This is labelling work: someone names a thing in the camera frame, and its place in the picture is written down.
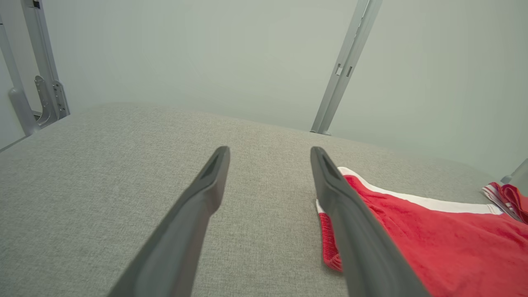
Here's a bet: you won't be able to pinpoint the grey metal frame post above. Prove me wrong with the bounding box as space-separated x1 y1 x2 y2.
310 0 383 136
500 158 528 196

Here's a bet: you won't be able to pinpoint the red shorts with white trim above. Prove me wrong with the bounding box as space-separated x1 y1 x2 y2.
482 181 528 225

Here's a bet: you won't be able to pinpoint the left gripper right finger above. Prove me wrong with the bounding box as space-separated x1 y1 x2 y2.
310 146 431 297

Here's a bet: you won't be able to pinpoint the grey metal post with bracket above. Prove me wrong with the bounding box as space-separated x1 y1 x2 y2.
0 0 71 137

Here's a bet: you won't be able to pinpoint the red Bulls 23 jersey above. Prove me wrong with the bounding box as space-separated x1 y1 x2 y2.
316 166 528 297

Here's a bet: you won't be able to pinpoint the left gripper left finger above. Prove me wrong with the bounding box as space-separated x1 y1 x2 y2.
108 146 231 297

